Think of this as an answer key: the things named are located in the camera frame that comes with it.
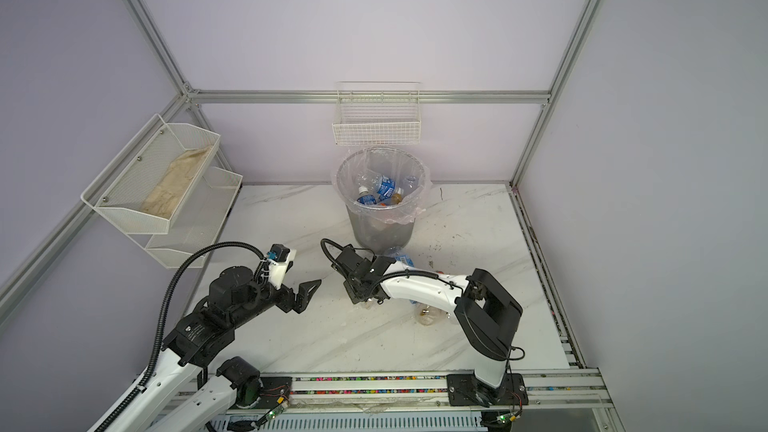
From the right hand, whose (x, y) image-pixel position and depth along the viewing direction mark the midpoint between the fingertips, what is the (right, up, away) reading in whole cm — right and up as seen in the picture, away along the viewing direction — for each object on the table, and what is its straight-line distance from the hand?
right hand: (357, 284), depth 85 cm
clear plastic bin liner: (+2, +36, +9) cm, 37 cm away
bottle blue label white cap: (+2, +25, +8) cm, 27 cm away
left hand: (-12, +6, -13) cm, 19 cm away
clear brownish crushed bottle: (+21, -9, 0) cm, 23 cm away
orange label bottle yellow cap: (+12, +27, +11) cm, 31 cm away
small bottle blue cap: (+4, -4, -5) cm, 7 cm away
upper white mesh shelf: (-54, +27, -9) cm, 61 cm away
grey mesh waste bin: (+5, +13, +12) cm, 19 cm away
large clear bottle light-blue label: (+13, +6, +13) cm, 19 cm away
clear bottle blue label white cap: (+8, +28, +8) cm, 31 cm away
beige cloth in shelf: (-48, +25, -10) cm, 55 cm away
